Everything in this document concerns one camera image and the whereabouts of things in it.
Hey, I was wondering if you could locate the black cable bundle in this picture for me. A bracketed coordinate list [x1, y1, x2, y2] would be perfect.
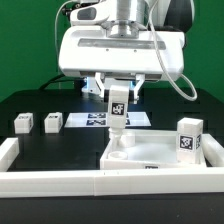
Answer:
[38, 73, 68, 91]

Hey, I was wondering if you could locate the white cable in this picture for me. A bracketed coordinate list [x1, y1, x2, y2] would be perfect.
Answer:
[54, 0, 79, 89]

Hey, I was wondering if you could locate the white square table top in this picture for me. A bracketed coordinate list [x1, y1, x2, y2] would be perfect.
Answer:
[100, 129, 206, 170]

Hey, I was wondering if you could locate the white U-shaped obstacle fence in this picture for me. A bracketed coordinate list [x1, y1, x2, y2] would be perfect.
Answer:
[0, 138, 224, 198]

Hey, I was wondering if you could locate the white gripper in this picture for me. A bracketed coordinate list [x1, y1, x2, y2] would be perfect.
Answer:
[58, 24, 185, 105]

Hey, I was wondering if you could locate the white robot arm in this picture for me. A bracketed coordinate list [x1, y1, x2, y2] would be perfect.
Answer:
[57, 0, 194, 102]

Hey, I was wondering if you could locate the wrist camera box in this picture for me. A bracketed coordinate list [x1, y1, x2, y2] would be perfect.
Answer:
[70, 1, 111, 26]

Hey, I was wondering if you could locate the white marker sheet with tags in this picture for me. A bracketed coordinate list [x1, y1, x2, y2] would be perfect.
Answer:
[65, 112, 151, 128]

